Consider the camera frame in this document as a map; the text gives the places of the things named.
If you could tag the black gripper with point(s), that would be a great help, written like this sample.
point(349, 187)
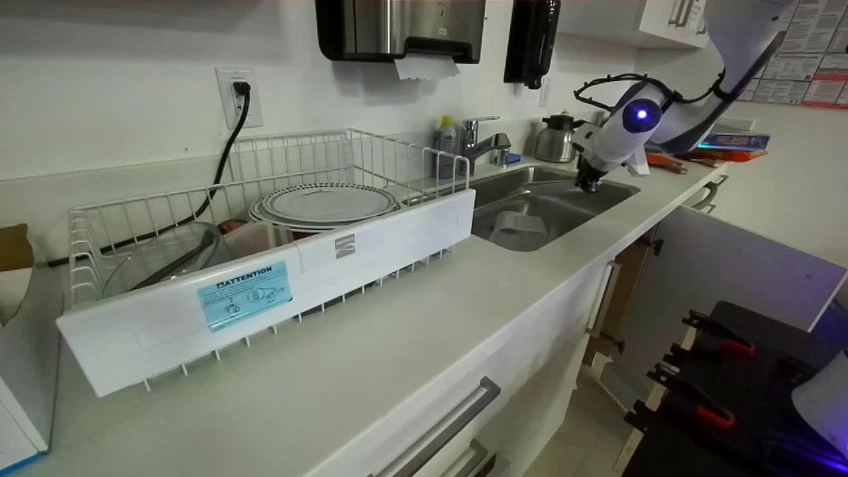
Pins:
point(589, 174)

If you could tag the white dotted rim plate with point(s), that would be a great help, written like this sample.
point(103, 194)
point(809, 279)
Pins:
point(326, 205)

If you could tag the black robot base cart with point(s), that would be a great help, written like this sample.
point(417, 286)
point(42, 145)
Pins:
point(727, 410)

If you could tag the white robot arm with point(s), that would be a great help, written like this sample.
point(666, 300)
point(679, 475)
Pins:
point(644, 112)

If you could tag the stainless steel sink basin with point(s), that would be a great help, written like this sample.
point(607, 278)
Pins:
point(545, 193)

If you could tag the chrome sink faucet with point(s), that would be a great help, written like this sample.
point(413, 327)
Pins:
point(474, 145)

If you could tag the steel kettle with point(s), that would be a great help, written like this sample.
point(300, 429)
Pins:
point(556, 138)

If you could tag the translucent plastic container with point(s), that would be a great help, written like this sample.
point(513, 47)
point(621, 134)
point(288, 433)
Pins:
point(511, 222)

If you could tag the open cabinet door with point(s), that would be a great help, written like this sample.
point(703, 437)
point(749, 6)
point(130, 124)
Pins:
point(693, 262)

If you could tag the dish soap bottle yellow cap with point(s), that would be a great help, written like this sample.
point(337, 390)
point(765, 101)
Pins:
point(447, 148)

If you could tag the black soap dispenser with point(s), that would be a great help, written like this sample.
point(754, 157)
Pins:
point(532, 42)

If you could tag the white upper cabinet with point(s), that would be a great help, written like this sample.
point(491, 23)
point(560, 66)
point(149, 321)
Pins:
point(674, 23)

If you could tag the grey notice board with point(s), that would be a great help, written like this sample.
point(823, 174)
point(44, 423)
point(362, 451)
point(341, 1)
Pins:
point(811, 63)

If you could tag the steel paper towel dispenser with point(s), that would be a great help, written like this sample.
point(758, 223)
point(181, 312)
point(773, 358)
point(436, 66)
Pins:
point(389, 30)

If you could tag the white lower cabinet drawers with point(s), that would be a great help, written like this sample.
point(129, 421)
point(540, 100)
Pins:
point(501, 405)

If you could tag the white wire dish rack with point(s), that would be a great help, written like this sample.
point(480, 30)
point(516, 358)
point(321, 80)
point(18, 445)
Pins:
point(170, 279)

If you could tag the white wall outlet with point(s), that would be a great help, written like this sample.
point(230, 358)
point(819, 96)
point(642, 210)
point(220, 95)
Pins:
point(235, 104)

